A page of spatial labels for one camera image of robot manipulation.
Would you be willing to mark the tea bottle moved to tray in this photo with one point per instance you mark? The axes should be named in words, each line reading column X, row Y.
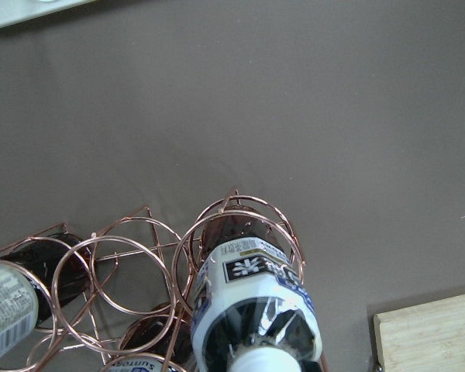
column 251, row 312

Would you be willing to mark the bamboo cutting board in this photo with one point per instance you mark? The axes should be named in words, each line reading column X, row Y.
column 425, row 337

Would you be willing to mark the tea bottle far corner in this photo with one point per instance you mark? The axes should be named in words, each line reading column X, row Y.
column 161, row 345

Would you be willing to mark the tea bottle by handle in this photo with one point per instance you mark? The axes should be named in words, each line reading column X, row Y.
column 22, row 304

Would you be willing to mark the copper wire bottle basket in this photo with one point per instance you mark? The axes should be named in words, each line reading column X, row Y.
column 129, row 276

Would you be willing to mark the cream rabbit tray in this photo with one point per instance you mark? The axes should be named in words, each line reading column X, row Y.
column 16, row 11

